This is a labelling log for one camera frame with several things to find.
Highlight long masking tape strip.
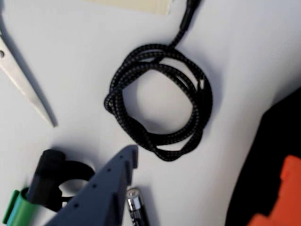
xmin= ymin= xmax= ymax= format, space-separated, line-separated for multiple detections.
xmin=86 ymin=0 xmax=175 ymax=16

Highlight black ring clip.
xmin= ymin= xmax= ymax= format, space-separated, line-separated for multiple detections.
xmin=28 ymin=148 xmax=97 ymax=212

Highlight teal handled scissors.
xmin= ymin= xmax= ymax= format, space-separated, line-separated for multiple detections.
xmin=0 ymin=14 xmax=58 ymax=129

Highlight green black marker pen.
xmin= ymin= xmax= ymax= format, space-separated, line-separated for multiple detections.
xmin=1 ymin=187 xmax=41 ymax=226

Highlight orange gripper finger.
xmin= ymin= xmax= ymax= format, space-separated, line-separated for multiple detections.
xmin=248 ymin=154 xmax=301 ymax=226

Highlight black AA battery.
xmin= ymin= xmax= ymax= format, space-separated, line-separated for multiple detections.
xmin=125 ymin=187 xmax=150 ymax=226

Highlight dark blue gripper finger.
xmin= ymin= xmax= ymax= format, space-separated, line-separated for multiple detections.
xmin=43 ymin=145 xmax=139 ymax=226

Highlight black braided cable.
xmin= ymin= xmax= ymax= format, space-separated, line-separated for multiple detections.
xmin=103 ymin=0 xmax=214 ymax=163

